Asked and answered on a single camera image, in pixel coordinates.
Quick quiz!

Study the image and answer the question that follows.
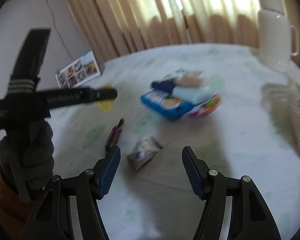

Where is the photo collage calendar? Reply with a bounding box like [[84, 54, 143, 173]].
[[55, 50, 102, 89]]

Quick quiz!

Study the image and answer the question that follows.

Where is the small white blue packet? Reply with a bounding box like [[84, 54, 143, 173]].
[[127, 136, 164, 171]]

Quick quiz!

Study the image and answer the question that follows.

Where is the white woven plastic basket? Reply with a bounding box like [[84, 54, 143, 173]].
[[261, 75, 300, 158]]

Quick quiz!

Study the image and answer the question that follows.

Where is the floral white tablecloth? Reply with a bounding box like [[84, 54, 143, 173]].
[[49, 44, 300, 239]]

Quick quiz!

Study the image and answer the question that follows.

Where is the blue snack box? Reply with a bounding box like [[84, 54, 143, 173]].
[[140, 81, 221, 121]]

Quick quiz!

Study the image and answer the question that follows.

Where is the beige curtain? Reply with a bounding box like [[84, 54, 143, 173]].
[[58, 0, 288, 58]]

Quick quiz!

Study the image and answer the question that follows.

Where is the white thermos jug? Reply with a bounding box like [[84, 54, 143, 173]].
[[258, 0, 300, 73]]

